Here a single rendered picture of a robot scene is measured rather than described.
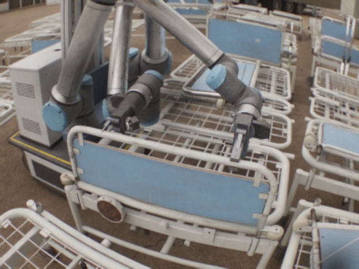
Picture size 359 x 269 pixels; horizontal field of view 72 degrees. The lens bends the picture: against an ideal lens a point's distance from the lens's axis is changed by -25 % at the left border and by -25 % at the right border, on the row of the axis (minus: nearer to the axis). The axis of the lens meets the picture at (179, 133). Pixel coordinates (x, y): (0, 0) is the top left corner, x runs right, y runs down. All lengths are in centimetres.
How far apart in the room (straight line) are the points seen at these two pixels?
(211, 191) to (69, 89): 68
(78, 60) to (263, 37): 193
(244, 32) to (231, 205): 202
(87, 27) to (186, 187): 66
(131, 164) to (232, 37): 199
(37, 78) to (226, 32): 180
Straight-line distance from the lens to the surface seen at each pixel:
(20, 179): 224
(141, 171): 102
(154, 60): 173
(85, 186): 120
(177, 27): 115
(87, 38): 114
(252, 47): 280
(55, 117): 130
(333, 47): 397
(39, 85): 166
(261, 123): 98
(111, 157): 105
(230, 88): 105
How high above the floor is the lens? 128
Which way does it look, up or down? 31 degrees down
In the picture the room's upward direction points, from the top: 2 degrees clockwise
